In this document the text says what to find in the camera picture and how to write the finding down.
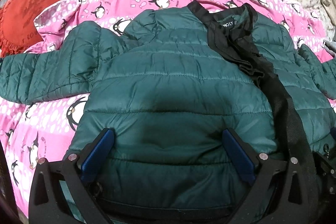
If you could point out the grey cloth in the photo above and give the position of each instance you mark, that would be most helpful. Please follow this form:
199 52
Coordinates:
330 48

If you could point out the pink penguin blanket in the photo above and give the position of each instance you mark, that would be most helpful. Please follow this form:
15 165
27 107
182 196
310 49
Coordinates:
47 121

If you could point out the dark green puffer jacket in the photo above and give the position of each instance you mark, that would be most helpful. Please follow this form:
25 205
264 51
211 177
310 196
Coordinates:
236 47

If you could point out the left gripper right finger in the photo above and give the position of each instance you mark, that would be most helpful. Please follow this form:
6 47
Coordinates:
280 191

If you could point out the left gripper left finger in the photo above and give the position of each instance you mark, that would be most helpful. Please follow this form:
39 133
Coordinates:
47 202

